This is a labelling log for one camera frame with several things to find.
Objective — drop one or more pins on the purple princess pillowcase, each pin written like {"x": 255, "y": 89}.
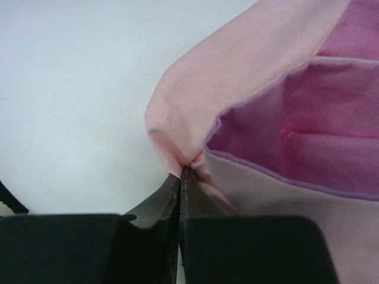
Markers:
{"x": 277, "y": 113}

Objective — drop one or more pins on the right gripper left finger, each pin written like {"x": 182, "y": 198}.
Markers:
{"x": 140, "y": 246}

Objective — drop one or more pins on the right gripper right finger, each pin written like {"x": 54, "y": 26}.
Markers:
{"x": 218, "y": 248}

